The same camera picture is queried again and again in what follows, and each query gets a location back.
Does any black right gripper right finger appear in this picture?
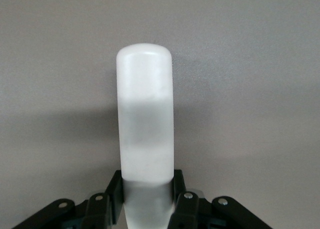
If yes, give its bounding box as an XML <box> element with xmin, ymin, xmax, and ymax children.
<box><xmin>167</xmin><ymin>169</ymin><xmax>271</xmax><ymax>229</ymax></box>

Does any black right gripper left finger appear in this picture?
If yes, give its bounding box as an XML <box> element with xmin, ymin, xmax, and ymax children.
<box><xmin>12</xmin><ymin>170</ymin><xmax>125</xmax><ymax>229</ymax></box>

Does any beige brush with black bristles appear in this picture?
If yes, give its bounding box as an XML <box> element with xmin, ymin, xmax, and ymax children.
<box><xmin>116</xmin><ymin>42</ymin><xmax>176</xmax><ymax>229</ymax></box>

